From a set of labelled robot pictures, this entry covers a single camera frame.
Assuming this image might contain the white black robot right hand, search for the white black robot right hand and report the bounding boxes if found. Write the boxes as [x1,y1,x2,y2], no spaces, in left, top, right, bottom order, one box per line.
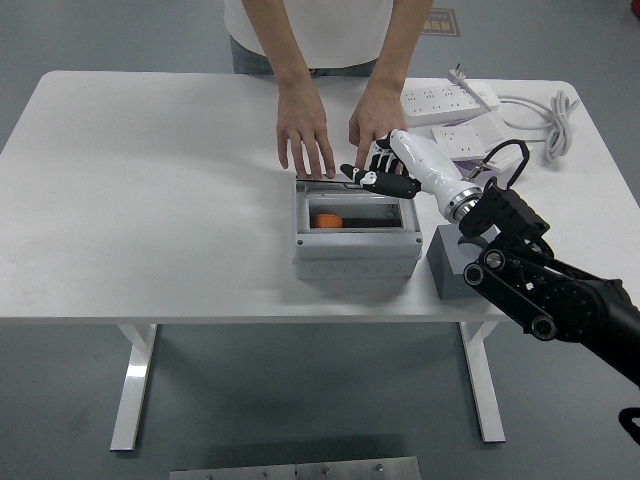
[339,128,475,211]

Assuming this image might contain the person's left hand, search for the person's left hand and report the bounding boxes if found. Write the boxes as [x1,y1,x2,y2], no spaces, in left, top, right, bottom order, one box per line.
[348,85,407,170]

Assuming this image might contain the person's right hand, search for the person's right hand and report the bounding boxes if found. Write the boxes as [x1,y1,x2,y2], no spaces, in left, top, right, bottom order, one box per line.
[276,82,337,180]

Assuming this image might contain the transparent grey box lid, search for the transparent grey box lid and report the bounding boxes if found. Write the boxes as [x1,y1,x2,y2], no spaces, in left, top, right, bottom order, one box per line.
[294,172,371,191]

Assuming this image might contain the grey plastic junction box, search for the grey plastic junction box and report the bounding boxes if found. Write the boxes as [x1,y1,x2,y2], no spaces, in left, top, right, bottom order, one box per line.
[291,178,424,281]

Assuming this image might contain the purple round tape roll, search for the purple round tape roll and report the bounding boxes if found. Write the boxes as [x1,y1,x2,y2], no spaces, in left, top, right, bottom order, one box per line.
[444,120,501,174]

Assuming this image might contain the white flat cover plate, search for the white flat cover plate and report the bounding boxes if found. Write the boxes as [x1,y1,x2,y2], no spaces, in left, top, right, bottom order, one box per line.
[479,140,536,176]

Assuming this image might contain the person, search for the person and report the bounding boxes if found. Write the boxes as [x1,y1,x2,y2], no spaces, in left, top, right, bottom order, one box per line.
[222,0,434,77]

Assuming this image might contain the grey block holder with hole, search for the grey block holder with hole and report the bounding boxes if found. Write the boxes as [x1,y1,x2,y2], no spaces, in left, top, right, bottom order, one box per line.
[425,223,481,301]

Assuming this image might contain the brown floor sign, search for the brown floor sign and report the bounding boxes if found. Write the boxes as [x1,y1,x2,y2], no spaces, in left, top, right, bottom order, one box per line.
[422,7,460,38]

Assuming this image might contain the white table leg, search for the white table leg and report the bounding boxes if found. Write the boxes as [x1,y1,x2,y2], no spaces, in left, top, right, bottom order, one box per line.
[458,320,507,444]
[109,323,159,453]

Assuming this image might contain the grey metal plate with screws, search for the grey metal plate with screws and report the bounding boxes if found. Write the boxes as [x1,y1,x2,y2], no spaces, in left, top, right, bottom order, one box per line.
[168,455,421,480]

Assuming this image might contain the white wall socket panel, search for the white wall socket panel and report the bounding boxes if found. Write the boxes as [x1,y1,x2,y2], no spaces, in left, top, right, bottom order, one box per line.
[430,122,486,161]

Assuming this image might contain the white power cord with plug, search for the white power cord with plug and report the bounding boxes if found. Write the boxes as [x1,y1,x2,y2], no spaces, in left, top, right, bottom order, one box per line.
[447,62,581,162]

